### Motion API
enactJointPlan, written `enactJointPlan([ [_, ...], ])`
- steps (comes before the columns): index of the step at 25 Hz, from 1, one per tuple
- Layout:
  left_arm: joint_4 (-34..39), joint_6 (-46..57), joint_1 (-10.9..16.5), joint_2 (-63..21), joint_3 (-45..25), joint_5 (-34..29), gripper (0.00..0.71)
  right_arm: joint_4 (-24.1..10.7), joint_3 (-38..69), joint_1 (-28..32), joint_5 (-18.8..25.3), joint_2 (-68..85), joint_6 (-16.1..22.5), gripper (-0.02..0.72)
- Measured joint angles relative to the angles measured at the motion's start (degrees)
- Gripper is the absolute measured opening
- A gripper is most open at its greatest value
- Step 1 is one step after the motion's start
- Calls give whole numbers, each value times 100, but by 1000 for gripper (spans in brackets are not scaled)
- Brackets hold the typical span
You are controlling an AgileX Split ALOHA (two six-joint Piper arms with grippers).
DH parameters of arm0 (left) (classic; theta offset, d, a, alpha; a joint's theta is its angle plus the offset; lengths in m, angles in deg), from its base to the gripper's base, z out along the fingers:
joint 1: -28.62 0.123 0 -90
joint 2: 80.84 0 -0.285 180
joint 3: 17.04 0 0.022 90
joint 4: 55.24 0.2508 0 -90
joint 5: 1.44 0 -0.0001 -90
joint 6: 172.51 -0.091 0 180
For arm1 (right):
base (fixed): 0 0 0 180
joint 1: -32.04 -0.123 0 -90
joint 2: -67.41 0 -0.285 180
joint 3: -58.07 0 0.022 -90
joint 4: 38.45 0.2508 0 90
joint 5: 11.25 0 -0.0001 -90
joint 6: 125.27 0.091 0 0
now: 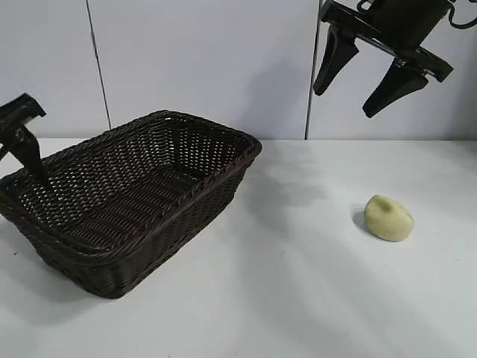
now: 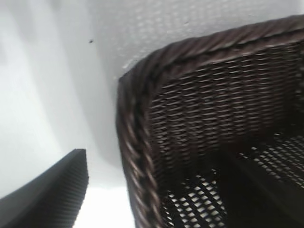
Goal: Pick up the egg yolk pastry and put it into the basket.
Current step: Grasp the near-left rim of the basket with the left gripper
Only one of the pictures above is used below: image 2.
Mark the dark brown wicker basket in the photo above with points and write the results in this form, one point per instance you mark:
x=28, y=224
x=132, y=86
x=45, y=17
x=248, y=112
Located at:
x=213, y=95

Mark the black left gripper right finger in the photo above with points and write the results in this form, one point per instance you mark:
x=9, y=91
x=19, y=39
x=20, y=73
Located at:
x=266, y=204

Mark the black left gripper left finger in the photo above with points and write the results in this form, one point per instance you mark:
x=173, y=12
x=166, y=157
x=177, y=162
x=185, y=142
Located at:
x=47, y=197

